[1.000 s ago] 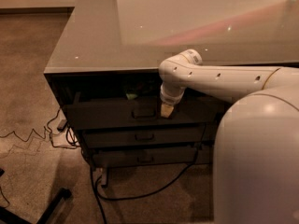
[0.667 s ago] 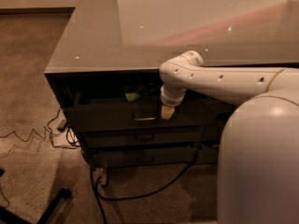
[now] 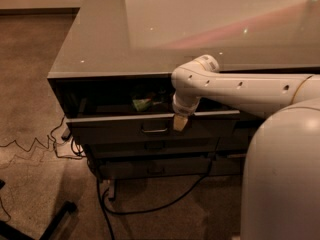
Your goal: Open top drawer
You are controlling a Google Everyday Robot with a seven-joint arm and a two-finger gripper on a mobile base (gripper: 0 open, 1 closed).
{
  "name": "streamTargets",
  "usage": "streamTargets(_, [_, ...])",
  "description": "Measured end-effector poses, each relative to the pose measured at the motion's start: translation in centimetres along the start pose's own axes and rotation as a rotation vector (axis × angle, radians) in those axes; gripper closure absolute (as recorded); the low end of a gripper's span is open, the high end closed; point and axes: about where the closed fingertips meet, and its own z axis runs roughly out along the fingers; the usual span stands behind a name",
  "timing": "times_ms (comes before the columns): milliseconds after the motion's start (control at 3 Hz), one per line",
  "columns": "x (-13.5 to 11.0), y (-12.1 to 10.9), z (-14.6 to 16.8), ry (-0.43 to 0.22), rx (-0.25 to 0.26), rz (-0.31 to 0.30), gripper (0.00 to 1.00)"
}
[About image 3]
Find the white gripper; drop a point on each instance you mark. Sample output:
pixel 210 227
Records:
pixel 184 109

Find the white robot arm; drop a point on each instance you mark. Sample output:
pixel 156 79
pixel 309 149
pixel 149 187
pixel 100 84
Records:
pixel 281 180

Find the black stand legs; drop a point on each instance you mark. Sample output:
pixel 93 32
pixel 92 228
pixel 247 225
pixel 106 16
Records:
pixel 46 212

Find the grey cabinet with glossy top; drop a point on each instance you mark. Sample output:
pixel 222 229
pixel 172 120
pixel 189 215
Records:
pixel 120 50

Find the green snack bag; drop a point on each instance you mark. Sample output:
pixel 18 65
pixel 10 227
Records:
pixel 142 104

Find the grey drawer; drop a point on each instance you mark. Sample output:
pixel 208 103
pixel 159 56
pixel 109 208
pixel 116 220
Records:
pixel 111 124
pixel 227 164
pixel 164 147
pixel 154 168

